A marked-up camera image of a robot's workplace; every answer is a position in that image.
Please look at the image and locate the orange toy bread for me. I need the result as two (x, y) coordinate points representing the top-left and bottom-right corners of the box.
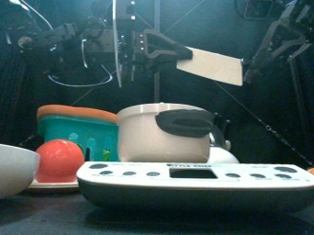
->
(36, 104), (119, 125)

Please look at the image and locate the teal plastic basket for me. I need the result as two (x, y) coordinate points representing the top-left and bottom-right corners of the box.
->
(38, 114), (121, 162)

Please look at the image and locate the red toy ball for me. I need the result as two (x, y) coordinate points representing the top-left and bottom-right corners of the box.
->
(35, 139), (86, 184)

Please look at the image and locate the white and grey toy stove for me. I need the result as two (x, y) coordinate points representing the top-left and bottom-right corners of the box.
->
(76, 161), (314, 215)

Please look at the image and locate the white small plate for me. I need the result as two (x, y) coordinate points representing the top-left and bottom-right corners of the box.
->
(24, 179), (82, 194)

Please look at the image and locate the white bowl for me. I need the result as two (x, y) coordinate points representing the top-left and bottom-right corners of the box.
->
(0, 143), (42, 200)

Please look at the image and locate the grey vertical frame pole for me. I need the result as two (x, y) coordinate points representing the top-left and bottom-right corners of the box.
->
(154, 0), (162, 104)

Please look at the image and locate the light grey arm cable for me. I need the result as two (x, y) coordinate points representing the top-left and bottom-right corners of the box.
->
(47, 38), (115, 89)

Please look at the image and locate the thin diagonal brace wire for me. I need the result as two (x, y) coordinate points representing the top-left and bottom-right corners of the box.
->
(134, 12), (314, 168)
(18, 0), (207, 148)

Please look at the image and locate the white pot with black handle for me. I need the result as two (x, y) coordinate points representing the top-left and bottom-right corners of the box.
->
(115, 102), (217, 164)

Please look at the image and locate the white kettle with black handle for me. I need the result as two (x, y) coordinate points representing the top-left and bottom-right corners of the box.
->
(207, 112), (242, 165)

